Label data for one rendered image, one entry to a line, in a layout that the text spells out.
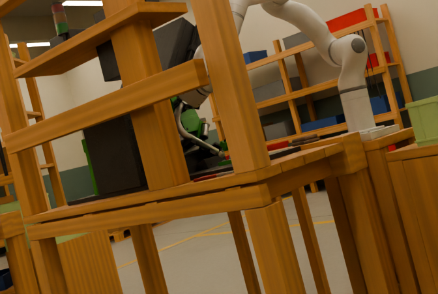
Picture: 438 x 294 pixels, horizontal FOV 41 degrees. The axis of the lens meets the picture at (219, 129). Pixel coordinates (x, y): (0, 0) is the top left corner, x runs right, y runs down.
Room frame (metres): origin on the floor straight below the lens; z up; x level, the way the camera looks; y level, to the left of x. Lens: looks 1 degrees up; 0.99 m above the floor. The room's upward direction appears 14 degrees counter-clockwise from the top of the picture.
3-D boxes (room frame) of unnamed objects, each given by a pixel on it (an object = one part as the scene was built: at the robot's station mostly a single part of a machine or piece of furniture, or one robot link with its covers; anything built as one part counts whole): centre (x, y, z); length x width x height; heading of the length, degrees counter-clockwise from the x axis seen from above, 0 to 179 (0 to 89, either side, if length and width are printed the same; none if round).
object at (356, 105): (2.56, -0.61, 0.97); 0.19 x 0.19 x 0.18
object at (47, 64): (2.40, 0.42, 1.52); 0.90 x 0.25 x 0.04; 48
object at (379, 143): (2.56, -0.61, 0.83); 0.32 x 0.32 x 0.04; 44
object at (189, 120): (2.59, 0.15, 1.17); 0.13 x 0.12 x 0.20; 48
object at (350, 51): (2.53, -0.63, 1.19); 0.19 x 0.12 x 0.24; 18
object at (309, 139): (2.44, -0.34, 0.91); 0.10 x 0.08 x 0.03; 26
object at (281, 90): (8.31, -1.22, 1.10); 3.01 x 0.55 x 2.20; 47
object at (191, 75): (2.32, 0.49, 1.23); 1.30 x 0.05 x 0.09; 48
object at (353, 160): (2.81, 0.06, 0.82); 1.50 x 0.14 x 0.15; 48
